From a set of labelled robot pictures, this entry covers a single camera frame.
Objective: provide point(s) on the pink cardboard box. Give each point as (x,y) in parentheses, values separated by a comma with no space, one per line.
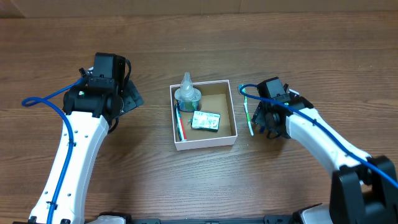
(215,98)

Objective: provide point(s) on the clear soap pump bottle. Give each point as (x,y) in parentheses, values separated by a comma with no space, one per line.
(188,98)

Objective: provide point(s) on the teal toothpaste tube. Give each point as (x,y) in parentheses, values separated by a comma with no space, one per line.
(181,129)

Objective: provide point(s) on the green white toothbrush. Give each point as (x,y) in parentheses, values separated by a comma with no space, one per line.
(245,105)

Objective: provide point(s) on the green white soap bar pack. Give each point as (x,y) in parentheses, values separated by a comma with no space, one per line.
(206,121)

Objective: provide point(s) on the blue disposable razor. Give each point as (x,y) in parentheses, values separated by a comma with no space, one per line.
(261,129)

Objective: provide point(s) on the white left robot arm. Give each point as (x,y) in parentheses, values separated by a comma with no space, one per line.
(90,109)

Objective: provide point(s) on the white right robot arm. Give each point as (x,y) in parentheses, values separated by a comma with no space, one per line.
(363,187)

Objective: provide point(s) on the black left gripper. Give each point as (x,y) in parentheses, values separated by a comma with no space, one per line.
(133,98)

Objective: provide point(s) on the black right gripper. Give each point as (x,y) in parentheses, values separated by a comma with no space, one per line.
(259,117)

